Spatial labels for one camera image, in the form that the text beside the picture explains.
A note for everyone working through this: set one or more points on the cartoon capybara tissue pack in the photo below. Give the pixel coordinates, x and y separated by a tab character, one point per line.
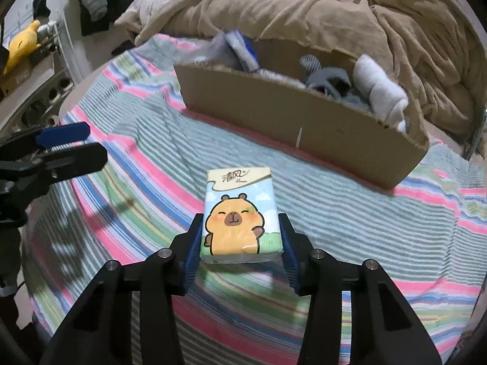
237	220

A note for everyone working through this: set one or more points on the striped pastel blanket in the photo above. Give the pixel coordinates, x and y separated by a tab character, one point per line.
133	121

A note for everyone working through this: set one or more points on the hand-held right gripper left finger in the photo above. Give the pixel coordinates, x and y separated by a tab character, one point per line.
192	260

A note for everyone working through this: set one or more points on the yellow plush toy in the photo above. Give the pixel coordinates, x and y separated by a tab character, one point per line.
21	43

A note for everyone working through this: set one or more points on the brown cardboard box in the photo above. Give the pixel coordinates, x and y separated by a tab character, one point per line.
304	125

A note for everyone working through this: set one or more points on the bed with brown sheet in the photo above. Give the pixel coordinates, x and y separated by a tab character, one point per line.
78	97

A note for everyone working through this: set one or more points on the clear snack bag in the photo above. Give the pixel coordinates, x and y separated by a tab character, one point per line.
201	51

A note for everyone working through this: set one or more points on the tan fleece blanket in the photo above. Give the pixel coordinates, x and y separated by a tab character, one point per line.
304	11

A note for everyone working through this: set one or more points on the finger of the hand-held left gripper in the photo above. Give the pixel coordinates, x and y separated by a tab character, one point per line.
62	134
76	161

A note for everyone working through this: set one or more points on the white rolled sock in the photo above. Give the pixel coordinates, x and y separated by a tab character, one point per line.
380	87

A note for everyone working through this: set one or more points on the small cardboard box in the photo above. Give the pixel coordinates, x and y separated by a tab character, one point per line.
15	78

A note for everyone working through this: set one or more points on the metal bed rail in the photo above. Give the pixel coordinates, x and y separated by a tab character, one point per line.
475	133

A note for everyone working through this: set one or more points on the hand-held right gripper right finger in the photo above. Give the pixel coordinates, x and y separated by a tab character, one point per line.
292	260

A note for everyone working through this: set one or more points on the grey striped sock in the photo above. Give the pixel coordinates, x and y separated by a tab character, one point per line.
310	64

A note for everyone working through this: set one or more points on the white metal shelf rack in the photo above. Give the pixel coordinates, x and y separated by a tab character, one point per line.
53	80

